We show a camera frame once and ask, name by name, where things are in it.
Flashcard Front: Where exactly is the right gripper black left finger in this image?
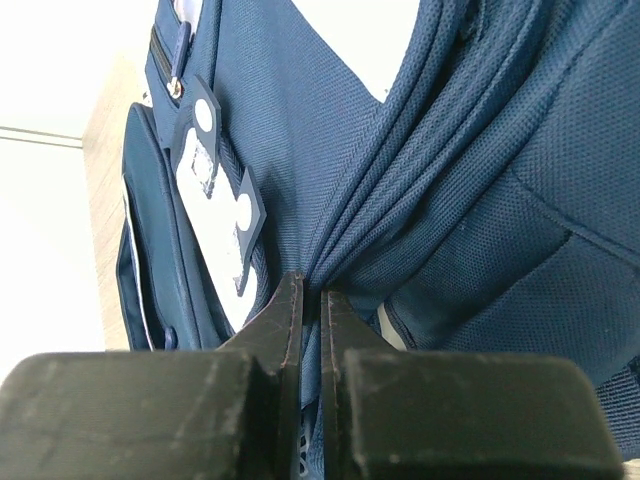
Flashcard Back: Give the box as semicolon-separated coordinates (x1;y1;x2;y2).
1;273;304;479

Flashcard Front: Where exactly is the blue student backpack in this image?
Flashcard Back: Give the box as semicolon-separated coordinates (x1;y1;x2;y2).
116;1;639;460

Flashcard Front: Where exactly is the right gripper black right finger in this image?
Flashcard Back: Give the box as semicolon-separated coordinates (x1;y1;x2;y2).
321;292;623;479

